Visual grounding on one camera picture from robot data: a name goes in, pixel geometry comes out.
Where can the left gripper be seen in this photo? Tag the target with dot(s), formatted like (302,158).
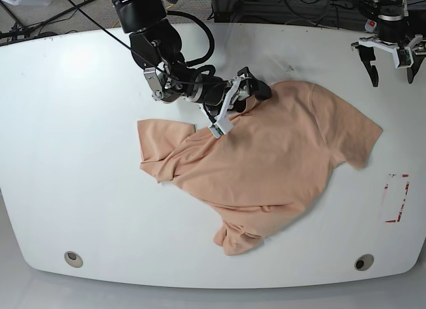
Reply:
(367,56)

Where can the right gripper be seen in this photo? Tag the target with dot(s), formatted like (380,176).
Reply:
(212,89)

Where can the peach T-shirt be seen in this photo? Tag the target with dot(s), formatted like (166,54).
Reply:
(270,168)

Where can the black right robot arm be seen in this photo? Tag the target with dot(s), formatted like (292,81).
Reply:
(156,48)

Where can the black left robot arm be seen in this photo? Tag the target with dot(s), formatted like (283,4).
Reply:
(396,27)

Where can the white power strip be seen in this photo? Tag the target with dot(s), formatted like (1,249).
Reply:
(370,26)

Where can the red tape rectangle marking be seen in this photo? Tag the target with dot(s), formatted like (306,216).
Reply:
(394,197)

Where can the right table grommet hole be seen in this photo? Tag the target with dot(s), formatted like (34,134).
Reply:
(364,262)

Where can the table grommet hole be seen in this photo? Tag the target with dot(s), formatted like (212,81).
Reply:
(73,259)
(364,262)

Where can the left table grommet hole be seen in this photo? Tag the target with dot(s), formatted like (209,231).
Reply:
(73,259)

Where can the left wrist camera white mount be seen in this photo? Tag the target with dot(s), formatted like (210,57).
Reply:
(402,59)

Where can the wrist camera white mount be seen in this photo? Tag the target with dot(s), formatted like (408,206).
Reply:
(220,124)
(402,59)

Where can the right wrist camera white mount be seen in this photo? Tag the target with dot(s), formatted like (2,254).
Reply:
(220,124)

